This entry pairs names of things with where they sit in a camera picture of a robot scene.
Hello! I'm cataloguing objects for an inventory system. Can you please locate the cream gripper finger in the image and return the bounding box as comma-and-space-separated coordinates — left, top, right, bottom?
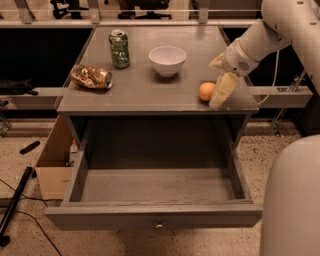
209, 53, 224, 69
209, 72, 240, 108

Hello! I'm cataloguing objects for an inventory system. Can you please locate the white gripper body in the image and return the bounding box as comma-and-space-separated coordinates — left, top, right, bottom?
222, 39, 259, 77

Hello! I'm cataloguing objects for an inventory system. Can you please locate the orange fruit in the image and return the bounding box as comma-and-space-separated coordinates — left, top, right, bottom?
199, 82, 216, 101

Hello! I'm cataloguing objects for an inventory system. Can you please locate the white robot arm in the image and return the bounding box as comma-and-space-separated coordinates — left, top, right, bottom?
209, 0, 320, 256

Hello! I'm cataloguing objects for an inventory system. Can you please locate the open grey top drawer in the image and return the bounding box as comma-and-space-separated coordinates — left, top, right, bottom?
43, 116, 264, 232

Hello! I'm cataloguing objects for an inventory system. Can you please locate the silver drawer knob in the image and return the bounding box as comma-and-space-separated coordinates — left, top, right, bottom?
155, 219, 164, 230

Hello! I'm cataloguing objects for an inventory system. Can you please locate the white ceramic bowl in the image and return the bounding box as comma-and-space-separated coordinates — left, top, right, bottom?
149, 46, 187, 77

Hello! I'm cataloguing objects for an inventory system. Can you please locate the grey wooden cabinet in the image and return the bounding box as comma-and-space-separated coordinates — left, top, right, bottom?
58, 25, 258, 154

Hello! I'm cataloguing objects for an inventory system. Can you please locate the green upright soda can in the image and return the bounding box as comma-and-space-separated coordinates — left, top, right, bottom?
109, 29, 130, 69

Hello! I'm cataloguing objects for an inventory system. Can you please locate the black office chair base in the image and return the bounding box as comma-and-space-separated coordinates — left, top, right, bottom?
118, 0, 172, 19

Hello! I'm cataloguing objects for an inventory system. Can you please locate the crushed gold soda can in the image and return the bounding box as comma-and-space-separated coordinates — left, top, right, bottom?
71, 65, 113, 90

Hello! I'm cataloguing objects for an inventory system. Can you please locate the brown cardboard box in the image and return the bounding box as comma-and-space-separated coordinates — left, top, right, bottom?
35, 116, 74, 200

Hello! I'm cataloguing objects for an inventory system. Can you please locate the small black floor object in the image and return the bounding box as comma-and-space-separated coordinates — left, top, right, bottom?
19, 141, 40, 155

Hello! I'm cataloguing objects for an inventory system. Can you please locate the black pole on floor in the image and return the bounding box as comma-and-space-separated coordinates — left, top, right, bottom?
0, 166, 33, 247

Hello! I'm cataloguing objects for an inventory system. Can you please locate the white hanging cable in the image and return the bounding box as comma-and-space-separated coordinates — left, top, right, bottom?
256, 49, 281, 108

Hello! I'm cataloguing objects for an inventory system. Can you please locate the metal railing frame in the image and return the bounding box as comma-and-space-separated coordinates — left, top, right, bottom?
0, 0, 263, 28

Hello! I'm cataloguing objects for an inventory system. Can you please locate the black object on rail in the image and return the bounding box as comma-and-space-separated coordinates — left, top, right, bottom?
0, 79, 38, 96

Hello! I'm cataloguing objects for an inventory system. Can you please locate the black floor cable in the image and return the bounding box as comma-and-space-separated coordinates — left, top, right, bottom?
0, 178, 63, 256

